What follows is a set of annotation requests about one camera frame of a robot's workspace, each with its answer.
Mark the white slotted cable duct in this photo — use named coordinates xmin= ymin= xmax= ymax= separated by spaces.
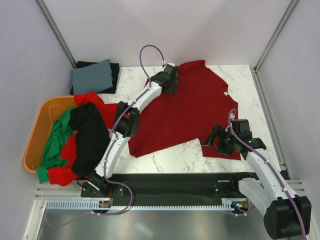
xmin=45 ymin=199 xmax=235 ymax=212

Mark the left aluminium frame post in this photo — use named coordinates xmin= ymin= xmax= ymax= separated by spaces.
xmin=34 ymin=0 xmax=76 ymax=69

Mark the folded black t shirt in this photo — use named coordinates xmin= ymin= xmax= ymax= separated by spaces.
xmin=69 ymin=60 xmax=120 ymax=96

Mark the dark red t shirt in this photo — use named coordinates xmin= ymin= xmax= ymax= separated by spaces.
xmin=128 ymin=60 xmax=238 ymax=158

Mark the bright red t shirt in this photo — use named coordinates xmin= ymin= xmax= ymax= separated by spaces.
xmin=45 ymin=92 xmax=117 ymax=187

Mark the green t shirt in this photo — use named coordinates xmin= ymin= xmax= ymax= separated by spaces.
xmin=36 ymin=107 xmax=75 ymax=186

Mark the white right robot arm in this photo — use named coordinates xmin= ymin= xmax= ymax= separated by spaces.
xmin=202 ymin=119 xmax=312 ymax=240

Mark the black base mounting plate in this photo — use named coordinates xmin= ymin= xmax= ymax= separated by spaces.
xmin=81 ymin=172 xmax=258 ymax=206

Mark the right aluminium frame post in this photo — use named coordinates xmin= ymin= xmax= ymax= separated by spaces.
xmin=252 ymin=0 xmax=300 ymax=74

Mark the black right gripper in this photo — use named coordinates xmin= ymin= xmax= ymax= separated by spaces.
xmin=201 ymin=124 xmax=239 ymax=157

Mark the orange plastic basket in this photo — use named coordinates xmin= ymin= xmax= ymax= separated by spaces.
xmin=23 ymin=96 xmax=78 ymax=174

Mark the folded grey-blue t shirt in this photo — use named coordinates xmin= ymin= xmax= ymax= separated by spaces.
xmin=72 ymin=58 xmax=113 ymax=96

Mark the aluminium frame post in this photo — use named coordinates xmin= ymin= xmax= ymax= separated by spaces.
xmin=252 ymin=0 xmax=300 ymax=74
xmin=34 ymin=0 xmax=76 ymax=69

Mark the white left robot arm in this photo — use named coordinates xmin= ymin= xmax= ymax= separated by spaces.
xmin=88 ymin=64 xmax=180 ymax=197

